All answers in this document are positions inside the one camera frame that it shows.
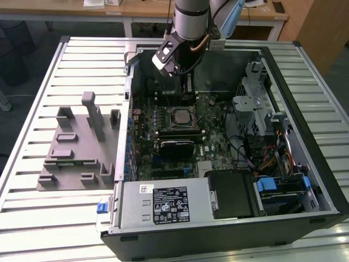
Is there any metal socket cover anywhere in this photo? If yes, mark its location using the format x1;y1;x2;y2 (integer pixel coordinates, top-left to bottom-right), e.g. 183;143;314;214
191;95;212;122

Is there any silver CPU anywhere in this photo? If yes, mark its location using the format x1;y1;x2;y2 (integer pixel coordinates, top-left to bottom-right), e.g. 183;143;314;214
173;108;193;125

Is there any CPU socket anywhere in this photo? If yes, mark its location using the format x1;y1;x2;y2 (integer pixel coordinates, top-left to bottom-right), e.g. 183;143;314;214
169;106;197;130

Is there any black RAM slot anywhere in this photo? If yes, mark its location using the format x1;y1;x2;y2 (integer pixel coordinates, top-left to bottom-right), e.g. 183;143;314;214
160;135;204;141
154;97;198;106
154;91;198;98
159;130;204;136

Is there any silver metal drive cage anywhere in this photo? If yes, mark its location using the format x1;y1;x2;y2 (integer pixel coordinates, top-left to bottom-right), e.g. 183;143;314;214
231;61;276;137

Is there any green motherboard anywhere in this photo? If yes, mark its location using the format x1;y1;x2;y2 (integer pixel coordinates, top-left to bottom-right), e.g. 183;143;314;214
130;94;246;182

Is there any black graphics card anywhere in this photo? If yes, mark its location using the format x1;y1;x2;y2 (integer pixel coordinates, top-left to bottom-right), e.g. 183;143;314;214
158;139;196;159

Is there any white paper tray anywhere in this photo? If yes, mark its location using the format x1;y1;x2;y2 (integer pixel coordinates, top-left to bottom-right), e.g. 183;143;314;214
83;0;106;9

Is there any silver chipset heatsink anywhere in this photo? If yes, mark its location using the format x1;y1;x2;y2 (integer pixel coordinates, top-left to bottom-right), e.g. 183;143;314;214
197;160;214;175

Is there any black expansion slot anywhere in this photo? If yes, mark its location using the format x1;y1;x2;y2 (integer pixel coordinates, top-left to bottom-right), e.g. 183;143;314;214
151;169;184;178

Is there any brown wooden cabinet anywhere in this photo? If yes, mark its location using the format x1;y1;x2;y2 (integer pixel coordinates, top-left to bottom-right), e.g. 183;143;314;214
278;0;349;76

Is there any hard disk in blue carrier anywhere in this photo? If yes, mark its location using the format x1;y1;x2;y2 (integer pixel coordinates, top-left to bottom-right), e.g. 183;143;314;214
252;176;311;216

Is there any grey parts rack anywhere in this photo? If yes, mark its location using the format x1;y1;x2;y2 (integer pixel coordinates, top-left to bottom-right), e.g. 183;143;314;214
35;91;122;192

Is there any green RAM stick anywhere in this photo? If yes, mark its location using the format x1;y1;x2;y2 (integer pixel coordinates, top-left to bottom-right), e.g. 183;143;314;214
56;160;84;167

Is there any silver power supply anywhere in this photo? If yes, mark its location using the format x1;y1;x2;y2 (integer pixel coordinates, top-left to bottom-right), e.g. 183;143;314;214
108;178;219;236

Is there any white metal foot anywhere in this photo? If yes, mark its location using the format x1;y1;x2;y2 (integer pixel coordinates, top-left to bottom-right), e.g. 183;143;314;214
0;89;13;112

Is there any black PC case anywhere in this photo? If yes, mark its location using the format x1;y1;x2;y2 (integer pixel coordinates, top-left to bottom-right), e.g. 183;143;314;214
95;40;344;262

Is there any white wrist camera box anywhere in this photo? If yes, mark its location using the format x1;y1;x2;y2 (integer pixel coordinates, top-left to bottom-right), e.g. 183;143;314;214
152;34;182;78

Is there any grey wrist bracket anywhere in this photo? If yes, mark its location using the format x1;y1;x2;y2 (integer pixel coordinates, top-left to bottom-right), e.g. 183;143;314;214
208;27;227;51

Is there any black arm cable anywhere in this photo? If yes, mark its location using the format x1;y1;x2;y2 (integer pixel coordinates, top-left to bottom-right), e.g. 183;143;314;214
171;0;232;76

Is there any black wire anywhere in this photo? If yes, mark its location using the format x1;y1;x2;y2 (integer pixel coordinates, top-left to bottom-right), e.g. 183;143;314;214
225;133;256;171

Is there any yellow red wire bundle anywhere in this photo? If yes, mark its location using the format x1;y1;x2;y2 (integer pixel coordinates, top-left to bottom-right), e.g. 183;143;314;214
257;146;276;171

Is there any orange wire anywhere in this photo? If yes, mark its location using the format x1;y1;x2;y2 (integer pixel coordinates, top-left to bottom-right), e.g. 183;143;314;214
283;151;297;175

